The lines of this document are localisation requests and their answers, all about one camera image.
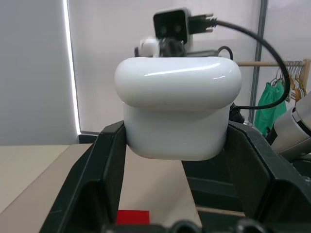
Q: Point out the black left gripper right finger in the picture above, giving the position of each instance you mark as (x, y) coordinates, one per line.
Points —
(267, 184)

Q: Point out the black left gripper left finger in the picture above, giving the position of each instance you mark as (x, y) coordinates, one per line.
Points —
(90, 184)

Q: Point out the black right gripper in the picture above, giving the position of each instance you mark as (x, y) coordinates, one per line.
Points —
(171, 48)

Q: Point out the black storage bin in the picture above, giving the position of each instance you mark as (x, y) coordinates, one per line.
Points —
(211, 184)

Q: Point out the red square marker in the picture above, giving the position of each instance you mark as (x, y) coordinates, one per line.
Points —
(133, 217)

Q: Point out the green garment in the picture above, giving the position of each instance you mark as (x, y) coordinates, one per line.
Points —
(267, 106)

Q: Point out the wooden clothes rack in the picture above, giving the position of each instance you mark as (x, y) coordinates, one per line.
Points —
(262, 64)

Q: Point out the bunch of clothes hangers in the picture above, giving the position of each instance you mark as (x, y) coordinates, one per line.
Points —
(295, 77)

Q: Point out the grey metal post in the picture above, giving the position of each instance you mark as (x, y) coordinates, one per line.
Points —
(258, 48)

